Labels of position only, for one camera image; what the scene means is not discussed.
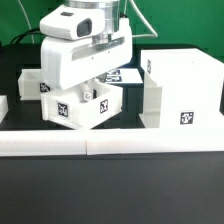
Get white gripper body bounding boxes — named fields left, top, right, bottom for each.
left=41, top=18, right=132, bottom=90

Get white front drawer box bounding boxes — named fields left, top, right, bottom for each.
left=41, top=83, right=123, bottom=129

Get white drawer box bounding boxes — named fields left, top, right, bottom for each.
left=18, top=69, right=51, bottom=100
left=41, top=83, right=123, bottom=129

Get white drawer cabinet frame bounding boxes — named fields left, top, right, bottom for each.
left=140, top=48, right=224, bottom=129

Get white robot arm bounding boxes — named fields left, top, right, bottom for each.
left=40, top=0, right=132, bottom=101

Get white rear drawer box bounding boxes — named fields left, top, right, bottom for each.
left=18, top=69, right=51, bottom=100

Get white marker tag sheet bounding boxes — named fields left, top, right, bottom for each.
left=105, top=68, right=142, bottom=84

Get white front fence bar right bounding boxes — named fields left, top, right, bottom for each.
left=86, top=128, right=224, bottom=155

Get white fence bar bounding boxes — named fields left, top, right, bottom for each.
left=86, top=128, right=224, bottom=155
left=0, top=95, right=8, bottom=123
left=0, top=130, right=87, bottom=157

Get white front fence bar left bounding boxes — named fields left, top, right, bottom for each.
left=0, top=130, right=87, bottom=157

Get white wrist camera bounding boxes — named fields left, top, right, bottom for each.
left=40, top=5, right=105, bottom=40

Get black cables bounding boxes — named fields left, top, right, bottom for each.
left=9, top=27, right=44, bottom=46

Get white cable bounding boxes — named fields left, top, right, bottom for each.
left=17, top=0, right=36, bottom=45

